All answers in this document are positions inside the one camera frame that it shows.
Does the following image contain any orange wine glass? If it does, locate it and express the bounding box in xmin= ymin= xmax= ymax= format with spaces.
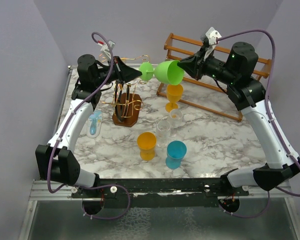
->
xmin=165 ymin=84 xmax=184 ymax=113
xmin=137 ymin=132 xmax=157 ymax=161

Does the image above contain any black mounting rail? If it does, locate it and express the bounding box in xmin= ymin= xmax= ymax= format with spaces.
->
xmin=71 ymin=177 xmax=249 ymax=209

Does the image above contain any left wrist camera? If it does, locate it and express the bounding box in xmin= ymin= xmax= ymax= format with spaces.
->
xmin=97 ymin=40 xmax=116 ymax=61

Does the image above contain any clear wine glass front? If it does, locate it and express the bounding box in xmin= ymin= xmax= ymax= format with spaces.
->
xmin=155 ymin=120 xmax=171 ymax=148

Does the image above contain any purple cable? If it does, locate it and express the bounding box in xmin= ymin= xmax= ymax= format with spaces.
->
xmin=47 ymin=31 xmax=132 ymax=221
xmin=216 ymin=29 xmax=300 ymax=219

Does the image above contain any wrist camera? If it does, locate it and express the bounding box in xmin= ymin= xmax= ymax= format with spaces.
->
xmin=97 ymin=40 xmax=116 ymax=61
xmin=200 ymin=27 xmax=222 ymax=61

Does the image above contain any orange wine glass front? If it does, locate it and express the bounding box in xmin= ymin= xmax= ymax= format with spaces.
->
xmin=137 ymin=132 xmax=157 ymax=161

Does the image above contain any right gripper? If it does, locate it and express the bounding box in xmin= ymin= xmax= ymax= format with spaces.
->
xmin=177 ymin=44 xmax=237 ymax=86

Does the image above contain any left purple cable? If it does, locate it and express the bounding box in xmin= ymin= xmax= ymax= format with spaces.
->
xmin=47 ymin=31 xmax=132 ymax=221

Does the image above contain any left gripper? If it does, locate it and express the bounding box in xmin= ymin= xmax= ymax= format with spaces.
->
xmin=93 ymin=55 xmax=143 ymax=87

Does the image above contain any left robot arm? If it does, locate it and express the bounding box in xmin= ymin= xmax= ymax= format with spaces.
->
xmin=35 ymin=54 xmax=142 ymax=198

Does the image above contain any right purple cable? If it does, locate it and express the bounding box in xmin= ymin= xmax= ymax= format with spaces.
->
xmin=216 ymin=29 xmax=300 ymax=219

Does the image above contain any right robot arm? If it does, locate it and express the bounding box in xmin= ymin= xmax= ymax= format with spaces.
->
xmin=177 ymin=42 xmax=300 ymax=196

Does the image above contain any clear wine glass rear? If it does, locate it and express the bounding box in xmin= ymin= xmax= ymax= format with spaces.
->
xmin=167 ymin=109 xmax=183 ymax=137

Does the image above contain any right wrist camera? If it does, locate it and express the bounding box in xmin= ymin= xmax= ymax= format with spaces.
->
xmin=200 ymin=27 xmax=222 ymax=61

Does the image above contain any gold wire wine glass rack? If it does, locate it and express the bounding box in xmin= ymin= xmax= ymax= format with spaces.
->
xmin=110 ymin=80 xmax=143 ymax=128

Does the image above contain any clear wine glass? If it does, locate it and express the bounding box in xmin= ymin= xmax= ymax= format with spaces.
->
xmin=167 ymin=109 xmax=183 ymax=137
xmin=155 ymin=120 xmax=171 ymax=148

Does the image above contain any blue plastic wine glass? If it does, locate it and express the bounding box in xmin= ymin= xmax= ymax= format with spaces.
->
xmin=165 ymin=140 xmax=187 ymax=170

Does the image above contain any wooden shelf rack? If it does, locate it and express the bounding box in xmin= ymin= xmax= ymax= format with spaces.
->
xmin=164 ymin=33 xmax=272 ymax=122

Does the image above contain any green plastic wine glass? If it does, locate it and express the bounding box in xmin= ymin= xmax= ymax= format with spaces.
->
xmin=139 ymin=60 xmax=184 ymax=86

